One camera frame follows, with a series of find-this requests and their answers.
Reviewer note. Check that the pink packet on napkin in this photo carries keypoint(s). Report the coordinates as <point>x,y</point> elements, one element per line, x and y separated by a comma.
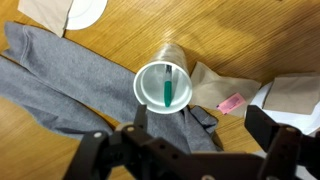
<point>231,103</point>

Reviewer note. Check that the small white plate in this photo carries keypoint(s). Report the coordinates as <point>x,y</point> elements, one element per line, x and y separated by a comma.
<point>289,151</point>

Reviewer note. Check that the brown napkin under pink packet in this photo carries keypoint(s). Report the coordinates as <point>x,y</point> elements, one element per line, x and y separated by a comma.
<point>210,89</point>

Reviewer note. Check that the brown napkin on small plate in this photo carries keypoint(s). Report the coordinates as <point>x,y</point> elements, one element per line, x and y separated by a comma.
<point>294,93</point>

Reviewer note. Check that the patterned paper cup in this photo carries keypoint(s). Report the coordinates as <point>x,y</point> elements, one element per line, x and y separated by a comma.
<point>148,83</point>

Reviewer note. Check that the grey sweatshirt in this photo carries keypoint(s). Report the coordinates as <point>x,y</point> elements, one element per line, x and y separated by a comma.
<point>62,84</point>

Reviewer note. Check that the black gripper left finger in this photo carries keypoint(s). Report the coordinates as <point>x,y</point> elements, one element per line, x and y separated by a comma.
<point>141,117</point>

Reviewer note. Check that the large white plate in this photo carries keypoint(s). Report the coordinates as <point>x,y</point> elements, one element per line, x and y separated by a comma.
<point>84,13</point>

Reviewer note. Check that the brown napkin on large plate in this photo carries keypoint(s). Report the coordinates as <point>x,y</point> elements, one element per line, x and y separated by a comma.
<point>52,14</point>

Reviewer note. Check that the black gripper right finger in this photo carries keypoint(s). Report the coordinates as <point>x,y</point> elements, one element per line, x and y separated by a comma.
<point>262,127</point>

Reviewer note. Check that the green marker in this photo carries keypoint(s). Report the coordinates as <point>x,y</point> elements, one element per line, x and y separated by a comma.
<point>168,86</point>

